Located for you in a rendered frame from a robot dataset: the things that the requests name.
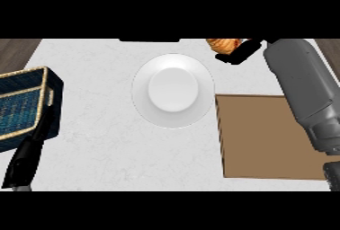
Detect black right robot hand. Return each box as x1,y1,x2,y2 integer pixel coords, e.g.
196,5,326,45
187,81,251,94
214,38,280,66

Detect golden brown croissant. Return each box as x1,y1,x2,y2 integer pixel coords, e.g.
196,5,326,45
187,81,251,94
203,38,243,56

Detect brown flat tray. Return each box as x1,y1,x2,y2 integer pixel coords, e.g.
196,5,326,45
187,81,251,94
214,93,340,181

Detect white oval plate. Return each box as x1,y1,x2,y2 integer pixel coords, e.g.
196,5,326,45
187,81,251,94
129,53,215,130

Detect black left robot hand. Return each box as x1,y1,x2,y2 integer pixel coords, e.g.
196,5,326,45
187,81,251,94
1,105,58,190

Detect blue basket with yellow trim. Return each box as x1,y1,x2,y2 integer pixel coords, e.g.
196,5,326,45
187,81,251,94
0,66,64,154

